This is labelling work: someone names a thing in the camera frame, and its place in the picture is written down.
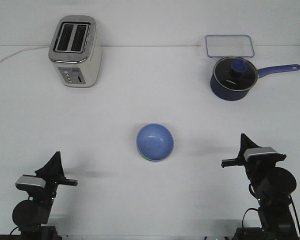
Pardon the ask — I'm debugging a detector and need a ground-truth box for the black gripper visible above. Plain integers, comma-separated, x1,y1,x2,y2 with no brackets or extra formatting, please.
23,151,78,200
221,133,287,178

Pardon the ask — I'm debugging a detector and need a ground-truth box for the glass pot lid blue knob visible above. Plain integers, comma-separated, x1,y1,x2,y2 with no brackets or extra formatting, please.
213,56,258,92

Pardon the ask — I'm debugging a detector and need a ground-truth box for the silver two-slot toaster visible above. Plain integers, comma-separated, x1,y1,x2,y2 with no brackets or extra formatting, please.
48,15,103,88

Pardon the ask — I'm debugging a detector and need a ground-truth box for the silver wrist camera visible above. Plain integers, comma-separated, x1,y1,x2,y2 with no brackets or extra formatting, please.
15,175,46,191
243,147,278,162

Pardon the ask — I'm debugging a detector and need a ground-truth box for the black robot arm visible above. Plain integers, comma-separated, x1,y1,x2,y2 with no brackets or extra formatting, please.
12,151,78,240
221,133,300,240

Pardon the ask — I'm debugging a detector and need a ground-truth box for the blue bowl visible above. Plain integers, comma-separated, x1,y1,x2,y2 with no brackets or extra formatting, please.
136,123,174,152

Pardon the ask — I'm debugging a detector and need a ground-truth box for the clear container blue rim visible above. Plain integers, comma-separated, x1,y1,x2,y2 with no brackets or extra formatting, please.
205,34,255,58

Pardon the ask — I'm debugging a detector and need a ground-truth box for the green bowl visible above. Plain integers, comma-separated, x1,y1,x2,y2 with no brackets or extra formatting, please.
138,149,172,162

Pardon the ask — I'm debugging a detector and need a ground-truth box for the blue saucepan with handle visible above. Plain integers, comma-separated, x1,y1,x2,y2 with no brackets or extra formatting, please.
210,56,300,101

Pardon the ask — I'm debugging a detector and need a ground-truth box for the white toaster power cable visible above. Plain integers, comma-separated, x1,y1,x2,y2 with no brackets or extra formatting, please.
0,45,52,83

